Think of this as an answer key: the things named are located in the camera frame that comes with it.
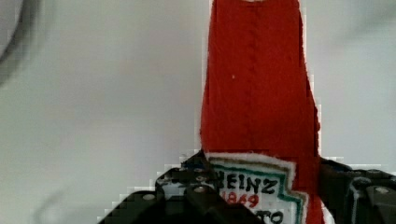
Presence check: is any red ketchup bottle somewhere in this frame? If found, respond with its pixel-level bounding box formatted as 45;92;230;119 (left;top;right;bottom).
200;0;326;224

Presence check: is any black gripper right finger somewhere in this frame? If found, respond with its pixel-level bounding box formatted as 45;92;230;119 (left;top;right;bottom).
318;159;396;224

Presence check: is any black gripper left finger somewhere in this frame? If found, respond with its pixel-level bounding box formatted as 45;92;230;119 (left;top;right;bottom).
98;151;262;224

